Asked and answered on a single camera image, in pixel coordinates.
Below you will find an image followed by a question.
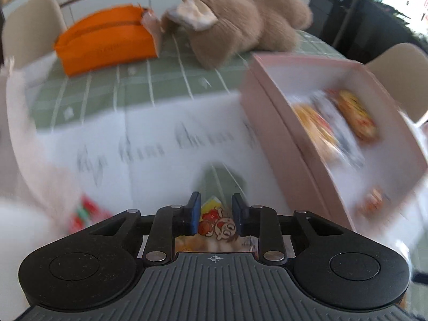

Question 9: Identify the yellow cartoon snack packet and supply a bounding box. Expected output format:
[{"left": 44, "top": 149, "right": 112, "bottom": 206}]
[
  {"left": 175, "top": 197, "right": 262, "bottom": 253},
  {"left": 357, "top": 186, "right": 392, "bottom": 219},
  {"left": 292, "top": 103, "right": 342, "bottom": 162},
  {"left": 334, "top": 88, "right": 381, "bottom": 145}
]

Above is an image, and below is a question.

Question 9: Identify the green checked tablecloth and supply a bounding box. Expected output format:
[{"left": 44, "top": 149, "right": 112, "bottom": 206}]
[{"left": 29, "top": 28, "right": 351, "bottom": 205}]

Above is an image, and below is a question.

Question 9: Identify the black cabinet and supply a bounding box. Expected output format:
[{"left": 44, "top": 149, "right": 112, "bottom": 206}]
[{"left": 307, "top": 0, "right": 428, "bottom": 65}]

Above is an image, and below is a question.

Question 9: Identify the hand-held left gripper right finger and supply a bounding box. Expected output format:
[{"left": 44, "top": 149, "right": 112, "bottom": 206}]
[{"left": 231, "top": 193, "right": 346, "bottom": 264}]

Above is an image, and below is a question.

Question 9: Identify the brown plush toy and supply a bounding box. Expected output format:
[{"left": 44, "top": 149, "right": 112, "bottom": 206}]
[{"left": 160, "top": 0, "right": 314, "bottom": 71}]

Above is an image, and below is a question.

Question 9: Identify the beige canvas tote bag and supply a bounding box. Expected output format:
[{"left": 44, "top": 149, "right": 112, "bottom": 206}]
[{"left": 0, "top": 56, "right": 82, "bottom": 241}]

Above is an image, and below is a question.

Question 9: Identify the beige chair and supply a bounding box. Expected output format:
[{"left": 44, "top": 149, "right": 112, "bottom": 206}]
[
  {"left": 364, "top": 42, "right": 428, "bottom": 125},
  {"left": 1, "top": 0, "right": 68, "bottom": 71}
]

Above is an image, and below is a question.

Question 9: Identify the white printed cloth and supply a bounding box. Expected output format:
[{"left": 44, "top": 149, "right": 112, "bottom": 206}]
[{"left": 6, "top": 74, "right": 428, "bottom": 275}]

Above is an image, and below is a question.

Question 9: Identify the pink cardboard box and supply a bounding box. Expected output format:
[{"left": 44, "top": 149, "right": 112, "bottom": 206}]
[{"left": 240, "top": 53, "right": 428, "bottom": 231}]

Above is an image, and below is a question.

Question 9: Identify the orange tissue box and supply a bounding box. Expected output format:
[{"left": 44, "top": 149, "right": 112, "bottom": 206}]
[{"left": 53, "top": 3, "right": 165, "bottom": 77}]

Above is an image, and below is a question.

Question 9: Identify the red snack packet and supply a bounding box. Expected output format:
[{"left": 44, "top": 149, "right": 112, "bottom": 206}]
[{"left": 68, "top": 195, "right": 113, "bottom": 234}]

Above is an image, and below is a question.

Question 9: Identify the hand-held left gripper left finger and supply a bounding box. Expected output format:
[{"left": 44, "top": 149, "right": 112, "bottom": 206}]
[{"left": 89, "top": 192, "right": 202, "bottom": 264}]

